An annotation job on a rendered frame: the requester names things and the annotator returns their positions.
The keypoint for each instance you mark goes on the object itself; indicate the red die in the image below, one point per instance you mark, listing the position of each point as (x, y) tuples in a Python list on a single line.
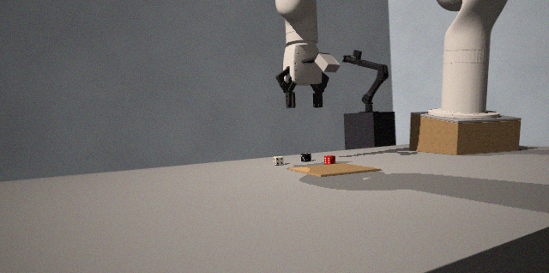
[(329, 159)]

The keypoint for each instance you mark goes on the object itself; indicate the tan mat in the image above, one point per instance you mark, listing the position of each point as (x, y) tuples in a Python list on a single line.
[(333, 169)]

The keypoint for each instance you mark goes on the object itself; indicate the white die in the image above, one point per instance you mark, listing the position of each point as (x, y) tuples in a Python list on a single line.
[(278, 160)]

